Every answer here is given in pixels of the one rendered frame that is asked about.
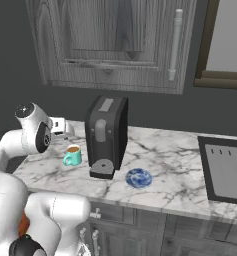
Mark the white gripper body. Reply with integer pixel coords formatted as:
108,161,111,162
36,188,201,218
63,120,77,139

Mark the teal mug with coffee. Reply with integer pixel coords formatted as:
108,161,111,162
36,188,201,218
62,144,83,167

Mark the black coffee machine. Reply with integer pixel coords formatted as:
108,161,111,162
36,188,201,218
84,95,130,181

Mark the blue and white saucer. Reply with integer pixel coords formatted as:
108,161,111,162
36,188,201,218
124,167,154,190

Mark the grey wooden drawer front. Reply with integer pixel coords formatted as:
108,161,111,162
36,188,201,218
88,200,138,226

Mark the grey wooden base cupboard door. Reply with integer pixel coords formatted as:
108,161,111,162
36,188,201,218
160,213,237,256
88,221,166,256

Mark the dark framed grey sink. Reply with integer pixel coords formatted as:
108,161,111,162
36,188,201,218
196,135,237,206

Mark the brown framed window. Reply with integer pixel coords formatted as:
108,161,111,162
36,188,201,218
193,0,237,91

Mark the pale grey drawer handle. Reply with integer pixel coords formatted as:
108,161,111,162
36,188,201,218
89,207,102,220

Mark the grey wooden wall cupboard door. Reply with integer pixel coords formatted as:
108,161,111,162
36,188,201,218
24,0,198,96

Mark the pale grey base door handle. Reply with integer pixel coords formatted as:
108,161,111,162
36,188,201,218
91,229,101,256

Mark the pale grey cupboard door handle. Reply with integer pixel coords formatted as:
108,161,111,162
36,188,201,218
167,8,185,82

